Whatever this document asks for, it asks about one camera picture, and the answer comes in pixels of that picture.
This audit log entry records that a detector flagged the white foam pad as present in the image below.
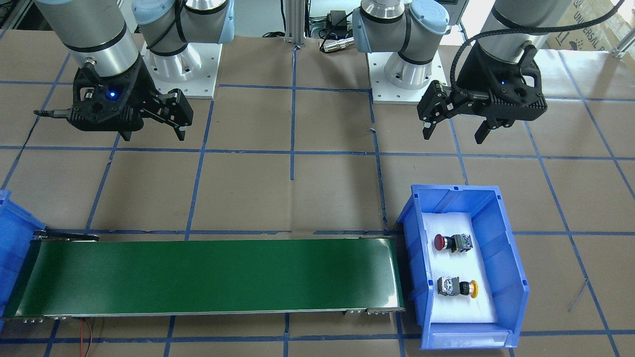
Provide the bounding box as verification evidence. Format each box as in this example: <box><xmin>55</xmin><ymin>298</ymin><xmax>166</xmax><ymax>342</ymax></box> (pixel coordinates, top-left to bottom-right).
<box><xmin>422</xmin><ymin>212</ymin><xmax>498</xmax><ymax>323</ymax></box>

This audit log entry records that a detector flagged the aluminium frame post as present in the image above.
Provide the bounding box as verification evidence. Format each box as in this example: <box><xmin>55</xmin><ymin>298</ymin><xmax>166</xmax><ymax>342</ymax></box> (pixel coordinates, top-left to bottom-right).
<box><xmin>280</xmin><ymin>0</ymin><xmax>309</xmax><ymax>47</ymax></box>

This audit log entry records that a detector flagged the green conveyor belt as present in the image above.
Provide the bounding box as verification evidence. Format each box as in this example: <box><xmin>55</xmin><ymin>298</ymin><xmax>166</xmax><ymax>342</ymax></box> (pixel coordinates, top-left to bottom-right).
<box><xmin>1</xmin><ymin>237</ymin><xmax>405</xmax><ymax>320</ymax></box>

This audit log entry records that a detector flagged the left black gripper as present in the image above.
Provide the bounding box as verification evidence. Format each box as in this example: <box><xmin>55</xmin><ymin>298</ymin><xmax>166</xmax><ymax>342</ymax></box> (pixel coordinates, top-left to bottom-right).
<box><xmin>417</xmin><ymin>44</ymin><xmax>548</xmax><ymax>144</ymax></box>

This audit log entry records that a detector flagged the silver cylindrical connector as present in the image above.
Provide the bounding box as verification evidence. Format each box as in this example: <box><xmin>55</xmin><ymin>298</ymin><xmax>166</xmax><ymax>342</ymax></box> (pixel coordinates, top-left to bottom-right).
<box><xmin>320</xmin><ymin>38</ymin><xmax>355</xmax><ymax>54</ymax></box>

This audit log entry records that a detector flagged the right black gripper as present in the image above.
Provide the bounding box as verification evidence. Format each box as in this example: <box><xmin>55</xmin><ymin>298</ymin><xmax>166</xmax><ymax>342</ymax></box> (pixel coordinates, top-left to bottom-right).
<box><xmin>67</xmin><ymin>59</ymin><xmax>193</xmax><ymax>142</ymax></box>

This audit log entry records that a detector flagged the red push button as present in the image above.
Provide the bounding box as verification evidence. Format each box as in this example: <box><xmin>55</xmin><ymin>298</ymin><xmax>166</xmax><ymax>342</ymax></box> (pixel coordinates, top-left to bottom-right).
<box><xmin>434</xmin><ymin>234</ymin><xmax>474</xmax><ymax>253</ymax></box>

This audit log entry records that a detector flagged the blue destination bin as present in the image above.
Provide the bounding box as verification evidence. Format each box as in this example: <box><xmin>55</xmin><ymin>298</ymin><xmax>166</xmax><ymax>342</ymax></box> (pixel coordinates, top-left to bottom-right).
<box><xmin>0</xmin><ymin>190</ymin><xmax>46</xmax><ymax>330</ymax></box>

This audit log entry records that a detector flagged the cardboard box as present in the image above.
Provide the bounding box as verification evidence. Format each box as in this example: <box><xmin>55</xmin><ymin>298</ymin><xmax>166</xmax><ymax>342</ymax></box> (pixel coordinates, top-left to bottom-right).
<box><xmin>547</xmin><ymin>0</ymin><xmax>634</xmax><ymax>51</ymax></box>

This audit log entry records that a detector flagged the yellow push button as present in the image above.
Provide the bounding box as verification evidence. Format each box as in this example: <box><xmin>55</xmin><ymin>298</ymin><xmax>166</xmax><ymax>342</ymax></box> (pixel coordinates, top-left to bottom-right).
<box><xmin>436</xmin><ymin>277</ymin><xmax>479</xmax><ymax>298</ymax></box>

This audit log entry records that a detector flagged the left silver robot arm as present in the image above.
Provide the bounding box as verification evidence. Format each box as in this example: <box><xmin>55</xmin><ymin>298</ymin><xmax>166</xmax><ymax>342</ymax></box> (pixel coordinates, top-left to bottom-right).
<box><xmin>352</xmin><ymin>0</ymin><xmax>571</xmax><ymax>144</ymax></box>

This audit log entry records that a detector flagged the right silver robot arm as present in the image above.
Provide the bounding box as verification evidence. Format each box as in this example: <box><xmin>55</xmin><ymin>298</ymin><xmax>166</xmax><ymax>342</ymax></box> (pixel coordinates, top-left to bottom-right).
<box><xmin>35</xmin><ymin>0</ymin><xmax>235</xmax><ymax>141</ymax></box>

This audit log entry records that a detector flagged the blue source bin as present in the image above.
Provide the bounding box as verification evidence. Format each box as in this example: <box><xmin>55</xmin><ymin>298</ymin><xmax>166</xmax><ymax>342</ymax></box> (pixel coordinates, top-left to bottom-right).
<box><xmin>397</xmin><ymin>184</ymin><xmax>530</xmax><ymax>350</ymax></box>

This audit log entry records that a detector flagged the black power adapter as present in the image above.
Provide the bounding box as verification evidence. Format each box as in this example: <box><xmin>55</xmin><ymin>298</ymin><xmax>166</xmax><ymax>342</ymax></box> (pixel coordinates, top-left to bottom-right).
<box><xmin>320</xmin><ymin>10</ymin><xmax>350</xmax><ymax>40</ymax></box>

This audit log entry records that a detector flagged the black braided cable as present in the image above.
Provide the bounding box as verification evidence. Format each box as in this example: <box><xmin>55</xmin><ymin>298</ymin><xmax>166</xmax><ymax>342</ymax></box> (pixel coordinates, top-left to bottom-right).
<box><xmin>450</xmin><ymin>0</ymin><xmax>627</xmax><ymax>95</ymax></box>

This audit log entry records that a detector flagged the red thin wire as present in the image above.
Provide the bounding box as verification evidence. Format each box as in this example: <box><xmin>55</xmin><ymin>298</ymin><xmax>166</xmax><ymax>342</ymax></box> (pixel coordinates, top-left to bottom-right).
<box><xmin>79</xmin><ymin>317</ymin><xmax>95</xmax><ymax>357</ymax></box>

